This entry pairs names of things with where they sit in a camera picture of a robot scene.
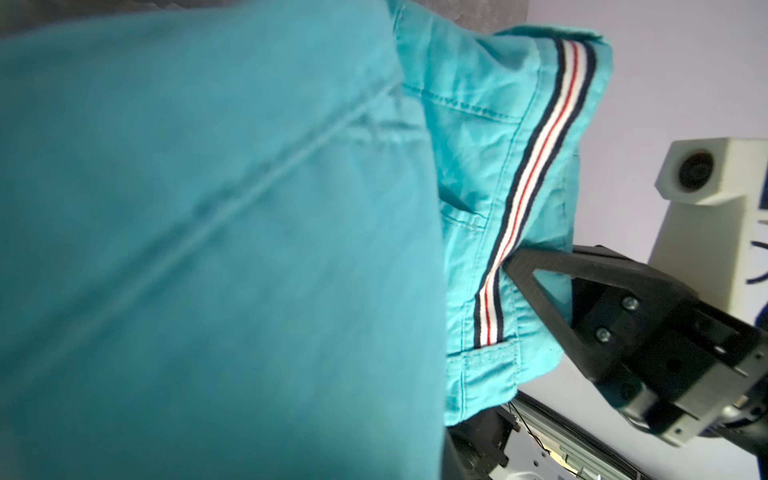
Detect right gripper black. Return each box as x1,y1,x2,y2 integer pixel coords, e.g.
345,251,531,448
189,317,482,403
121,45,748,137
503,246,767,447

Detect teal striped pants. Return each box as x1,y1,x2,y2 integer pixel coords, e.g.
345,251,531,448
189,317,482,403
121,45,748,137
1,1,613,479

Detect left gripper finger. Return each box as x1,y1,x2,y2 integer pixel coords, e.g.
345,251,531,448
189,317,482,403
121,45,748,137
441,429,467,480

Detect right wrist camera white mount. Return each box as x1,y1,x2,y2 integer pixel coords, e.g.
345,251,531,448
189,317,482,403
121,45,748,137
648,137,767,320

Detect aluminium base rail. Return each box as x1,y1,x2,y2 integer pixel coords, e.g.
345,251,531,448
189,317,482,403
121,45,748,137
449,392,655,480

